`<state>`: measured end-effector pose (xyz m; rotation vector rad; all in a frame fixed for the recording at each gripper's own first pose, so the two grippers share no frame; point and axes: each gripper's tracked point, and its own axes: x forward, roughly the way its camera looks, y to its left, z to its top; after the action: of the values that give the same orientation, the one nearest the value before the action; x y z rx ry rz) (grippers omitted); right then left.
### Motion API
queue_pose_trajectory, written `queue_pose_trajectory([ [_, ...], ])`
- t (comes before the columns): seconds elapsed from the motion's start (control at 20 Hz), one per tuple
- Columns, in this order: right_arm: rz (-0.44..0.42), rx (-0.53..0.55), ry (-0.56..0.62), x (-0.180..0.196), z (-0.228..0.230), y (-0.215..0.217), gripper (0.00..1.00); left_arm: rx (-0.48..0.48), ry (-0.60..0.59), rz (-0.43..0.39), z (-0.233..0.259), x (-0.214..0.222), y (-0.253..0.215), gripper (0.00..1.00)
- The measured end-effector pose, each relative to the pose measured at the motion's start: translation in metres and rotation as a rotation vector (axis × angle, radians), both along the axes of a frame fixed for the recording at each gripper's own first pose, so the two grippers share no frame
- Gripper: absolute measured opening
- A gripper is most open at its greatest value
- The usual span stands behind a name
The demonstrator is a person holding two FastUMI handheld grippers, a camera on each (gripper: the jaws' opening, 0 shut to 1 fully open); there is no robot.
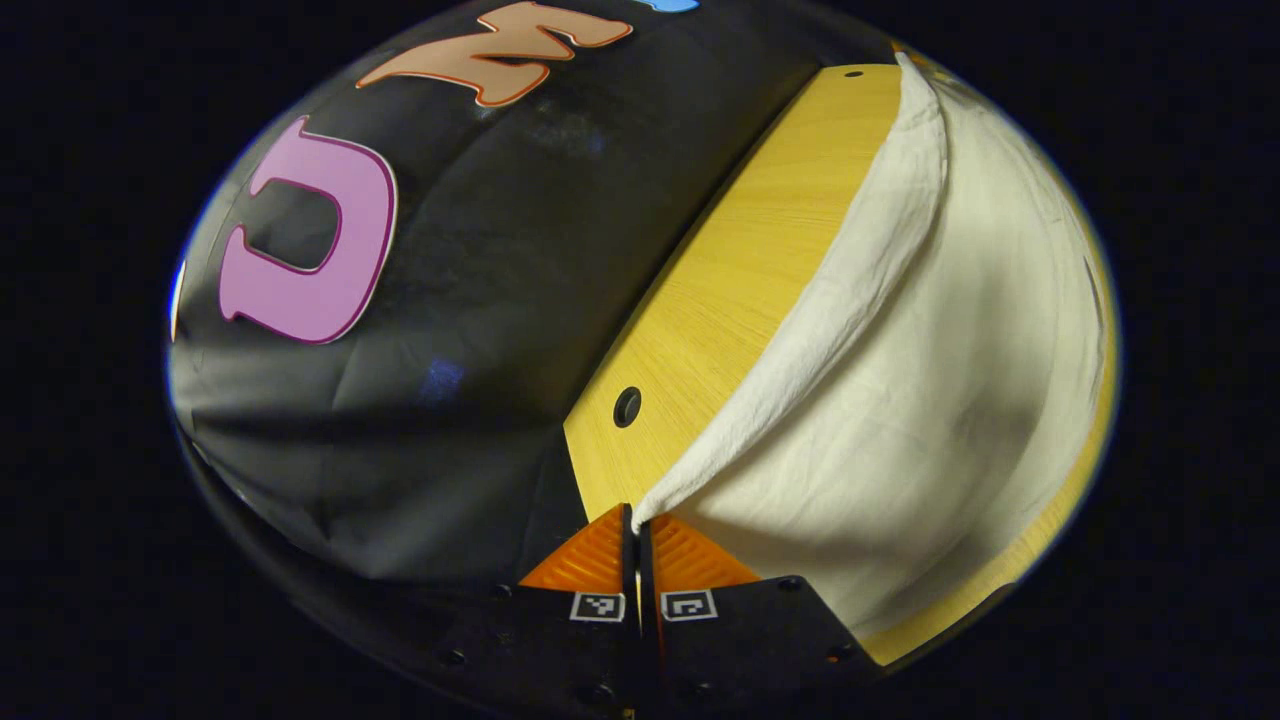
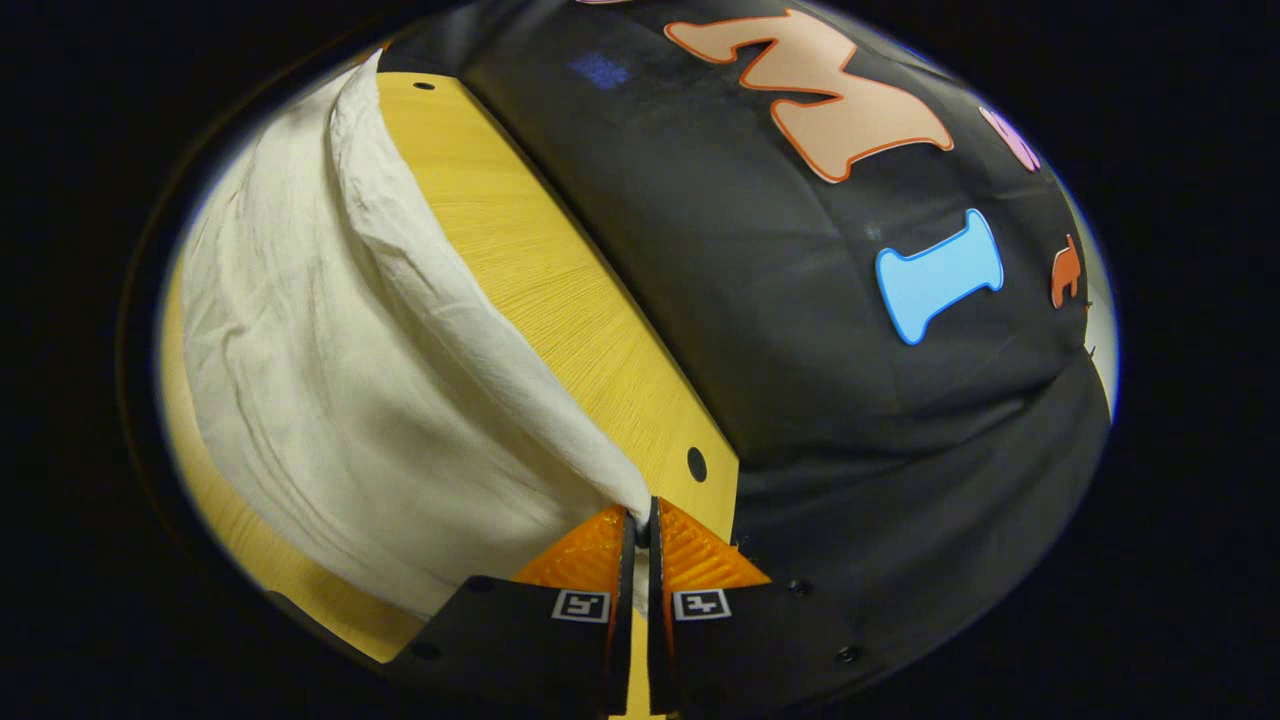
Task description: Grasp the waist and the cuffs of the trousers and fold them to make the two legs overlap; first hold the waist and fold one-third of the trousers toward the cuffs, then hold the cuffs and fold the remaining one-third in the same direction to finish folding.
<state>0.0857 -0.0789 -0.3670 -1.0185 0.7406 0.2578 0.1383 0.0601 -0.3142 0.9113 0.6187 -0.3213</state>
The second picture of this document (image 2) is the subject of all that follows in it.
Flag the white jeans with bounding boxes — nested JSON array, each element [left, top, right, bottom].
[[180, 50, 656, 621]]

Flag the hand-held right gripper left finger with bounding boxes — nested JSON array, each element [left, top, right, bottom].
[[385, 503, 638, 716]]

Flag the black backdrop cloth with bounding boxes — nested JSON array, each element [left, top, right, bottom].
[[380, 0, 1113, 691]]

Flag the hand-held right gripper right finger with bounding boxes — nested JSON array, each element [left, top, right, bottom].
[[648, 495, 901, 716]]

